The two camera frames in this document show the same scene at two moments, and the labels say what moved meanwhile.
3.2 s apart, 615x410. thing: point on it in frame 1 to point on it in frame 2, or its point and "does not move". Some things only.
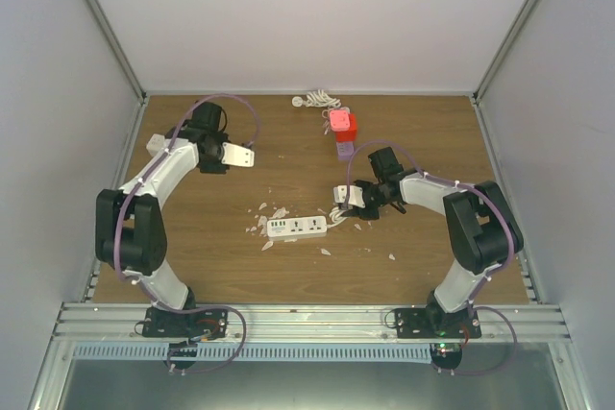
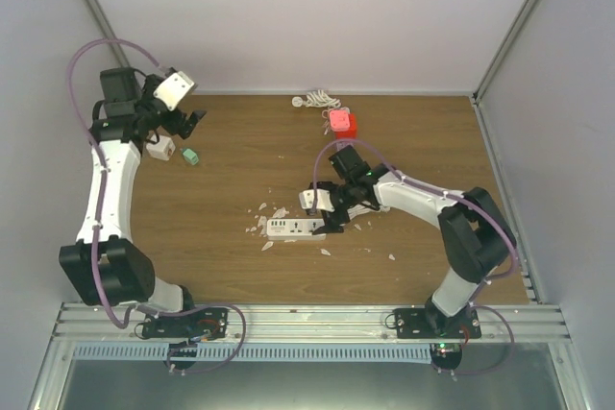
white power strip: x=287 y=229 does not move
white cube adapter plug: x=156 y=143 does not move
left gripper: x=207 y=168 to x=174 y=126
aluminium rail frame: x=307 y=324 does not move
